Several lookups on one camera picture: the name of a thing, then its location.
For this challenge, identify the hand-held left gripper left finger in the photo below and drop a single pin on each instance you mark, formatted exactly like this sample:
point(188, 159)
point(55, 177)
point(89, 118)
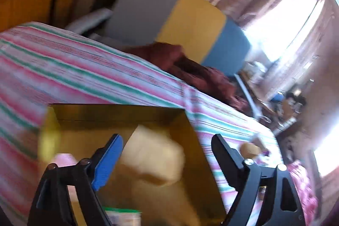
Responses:
point(108, 162)

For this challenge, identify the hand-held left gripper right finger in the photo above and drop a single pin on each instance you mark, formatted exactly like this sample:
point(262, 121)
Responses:
point(225, 157)

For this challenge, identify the yellow soft toy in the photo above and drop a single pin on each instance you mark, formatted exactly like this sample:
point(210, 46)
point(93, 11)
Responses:
point(249, 149)

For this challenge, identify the gold metal tin box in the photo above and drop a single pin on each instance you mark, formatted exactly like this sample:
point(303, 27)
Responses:
point(119, 120)

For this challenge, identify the small pale yellow sponge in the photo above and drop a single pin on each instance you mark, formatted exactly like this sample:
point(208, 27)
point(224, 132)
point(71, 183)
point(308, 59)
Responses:
point(153, 154)

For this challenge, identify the small purple object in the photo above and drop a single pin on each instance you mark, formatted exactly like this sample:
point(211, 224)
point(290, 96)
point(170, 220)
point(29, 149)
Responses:
point(266, 153)

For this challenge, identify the pink hair roller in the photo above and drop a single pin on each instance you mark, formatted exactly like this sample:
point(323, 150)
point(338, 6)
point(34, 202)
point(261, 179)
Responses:
point(63, 158)

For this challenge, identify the green and white packet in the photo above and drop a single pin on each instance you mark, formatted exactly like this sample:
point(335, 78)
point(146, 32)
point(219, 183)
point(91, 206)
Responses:
point(123, 216)

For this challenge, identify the cluttered wooden side table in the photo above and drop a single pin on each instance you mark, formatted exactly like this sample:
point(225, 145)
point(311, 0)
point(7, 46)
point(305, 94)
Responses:
point(288, 109)

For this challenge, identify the pink patterned cloth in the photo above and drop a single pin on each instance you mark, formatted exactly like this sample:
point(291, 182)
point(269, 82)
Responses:
point(302, 181)

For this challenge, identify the maroon jacket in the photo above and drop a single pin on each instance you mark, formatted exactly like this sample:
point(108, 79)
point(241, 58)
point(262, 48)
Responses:
point(201, 75)

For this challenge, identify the striped pink green tablecloth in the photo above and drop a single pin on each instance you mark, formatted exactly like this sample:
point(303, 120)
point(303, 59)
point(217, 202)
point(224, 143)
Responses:
point(66, 69)

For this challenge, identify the bright window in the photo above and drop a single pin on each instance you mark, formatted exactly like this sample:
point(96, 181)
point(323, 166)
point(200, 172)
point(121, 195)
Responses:
point(286, 24)

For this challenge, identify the grey yellow blue chair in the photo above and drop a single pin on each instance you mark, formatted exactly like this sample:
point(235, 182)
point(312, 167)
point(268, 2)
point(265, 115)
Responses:
point(148, 6)

